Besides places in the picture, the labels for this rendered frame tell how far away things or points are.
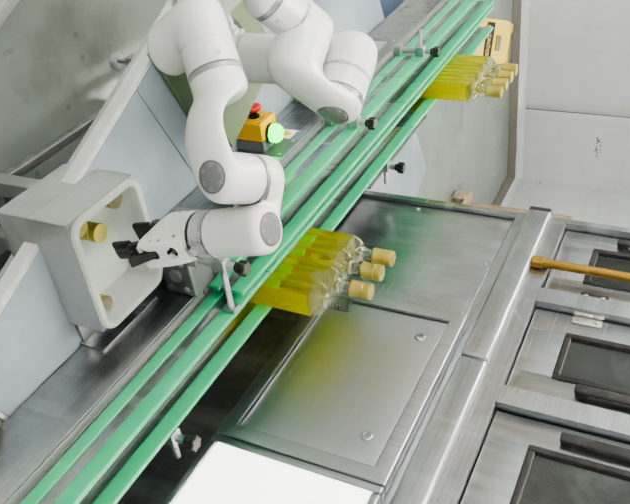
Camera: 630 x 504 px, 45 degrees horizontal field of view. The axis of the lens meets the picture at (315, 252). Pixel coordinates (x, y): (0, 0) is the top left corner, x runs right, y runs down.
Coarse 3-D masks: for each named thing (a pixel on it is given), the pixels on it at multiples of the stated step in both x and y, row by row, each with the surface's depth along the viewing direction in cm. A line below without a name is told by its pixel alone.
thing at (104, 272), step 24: (120, 192) 129; (96, 216) 135; (120, 216) 138; (144, 216) 136; (72, 240) 121; (120, 240) 141; (96, 264) 137; (120, 264) 143; (144, 264) 143; (96, 288) 128; (120, 288) 141; (144, 288) 140; (120, 312) 135
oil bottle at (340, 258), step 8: (296, 248) 162; (304, 248) 162; (312, 248) 162; (320, 248) 161; (328, 248) 161; (336, 248) 161; (288, 256) 162; (296, 256) 161; (304, 256) 160; (312, 256) 159; (320, 256) 159; (328, 256) 159; (336, 256) 158; (344, 256) 158; (352, 256) 160; (328, 264) 158; (336, 264) 157; (344, 264) 157; (344, 272) 158
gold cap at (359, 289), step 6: (354, 282) 153; (360, 282) 153; (366, 282) 153; (348, 288) 153; (354, 288) 152; (360, 288) 152; (366, 288) 151; (372, 288) 153; (348, 294) 153; (354, 294) 153; (360, 294) 152; (366, 294) 151; (372, 294) 153
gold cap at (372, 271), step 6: (366, 264) 157; (372, 264) 156; (378, 264) 156; (360, 270) 157; (366, 270) 156; (372, 270) 156; (378, 270) 155; (384, 270) 157; (360, 276) 157; (366, 276) 156; (372, 276) 156; (378, 276) 155
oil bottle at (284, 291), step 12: (276, 276) 155; (288, 276) 154; (300, 276) 154; (264, 288) 153; (276, 288) 152; (288, 288) 151; (300, 288) 151; (312, 288) 150; (324, 288) 150; (252, 300) 157; (264, 300) 155; (276, 300) 153; (288, 300) 152; (300, 300) 150; (312, 300) 149; (324, 300) 150; (300, 312) 152; (312, 312) 151
